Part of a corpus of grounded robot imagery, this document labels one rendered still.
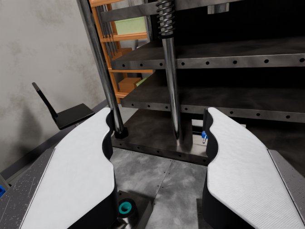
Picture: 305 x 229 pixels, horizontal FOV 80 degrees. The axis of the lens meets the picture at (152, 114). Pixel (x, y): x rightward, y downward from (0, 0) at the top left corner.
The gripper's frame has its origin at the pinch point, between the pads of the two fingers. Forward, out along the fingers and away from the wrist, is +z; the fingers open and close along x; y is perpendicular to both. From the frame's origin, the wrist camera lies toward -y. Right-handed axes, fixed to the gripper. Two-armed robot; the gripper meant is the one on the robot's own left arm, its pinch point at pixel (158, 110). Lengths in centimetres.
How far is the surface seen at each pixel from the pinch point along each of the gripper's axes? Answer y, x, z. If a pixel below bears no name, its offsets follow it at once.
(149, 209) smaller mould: 63, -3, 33
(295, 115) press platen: 35, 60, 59
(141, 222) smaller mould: 62, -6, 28
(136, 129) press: 69, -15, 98
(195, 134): 57, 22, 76
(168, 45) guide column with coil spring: 8, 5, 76
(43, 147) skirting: 162, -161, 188
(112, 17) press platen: -2, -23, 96
